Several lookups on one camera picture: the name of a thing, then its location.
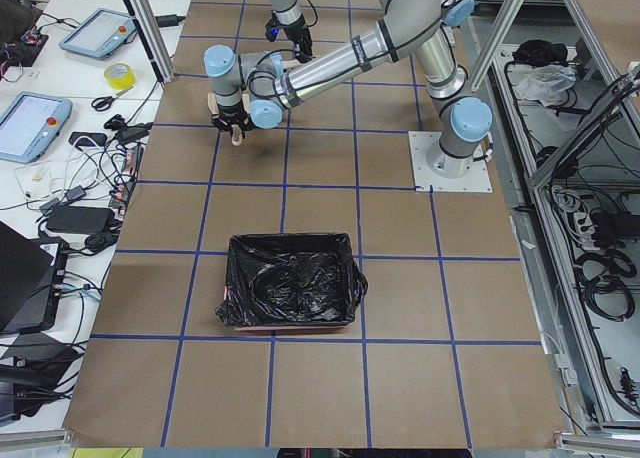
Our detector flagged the far teach pendant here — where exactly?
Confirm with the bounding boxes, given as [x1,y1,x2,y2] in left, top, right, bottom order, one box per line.
[59,8,136,59]

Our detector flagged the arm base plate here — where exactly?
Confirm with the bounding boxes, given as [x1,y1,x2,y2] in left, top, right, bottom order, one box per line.
[408,131,493,193]

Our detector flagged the black handled scissors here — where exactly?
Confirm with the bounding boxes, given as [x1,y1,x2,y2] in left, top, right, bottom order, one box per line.
[91,87,131,112]

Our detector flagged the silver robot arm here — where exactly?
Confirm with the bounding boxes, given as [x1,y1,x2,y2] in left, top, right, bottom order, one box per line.
[265,0,313,62]
[204,0,492,171]

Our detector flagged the near teach pendant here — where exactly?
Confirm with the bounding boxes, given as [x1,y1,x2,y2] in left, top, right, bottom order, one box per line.
[1,91,73,164]

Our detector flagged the beige plastic dustpan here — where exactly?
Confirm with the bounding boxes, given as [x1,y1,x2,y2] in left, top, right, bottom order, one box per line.
[207,90,251,146]

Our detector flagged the aluminium frame post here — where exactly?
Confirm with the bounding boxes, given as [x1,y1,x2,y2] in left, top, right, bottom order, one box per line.
[122,0,174,84]

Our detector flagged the yellow tape roll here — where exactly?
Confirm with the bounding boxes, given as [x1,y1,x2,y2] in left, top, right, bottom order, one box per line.
[103,62,136,90]

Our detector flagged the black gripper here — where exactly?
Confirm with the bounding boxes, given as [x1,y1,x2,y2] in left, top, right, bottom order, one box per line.
[211,105,251,137]
[265,17,313,53]

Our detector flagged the teach pendant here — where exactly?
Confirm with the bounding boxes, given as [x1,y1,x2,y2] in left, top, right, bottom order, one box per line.
[1,91,73,164]
[59,8,136,59]

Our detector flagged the bin with black liner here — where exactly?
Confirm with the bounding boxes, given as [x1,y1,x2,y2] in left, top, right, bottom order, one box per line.
[216,232,368,330]

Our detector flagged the beige hand brush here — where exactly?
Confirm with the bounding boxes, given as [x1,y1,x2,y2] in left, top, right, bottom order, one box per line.
[283,54,314,71]

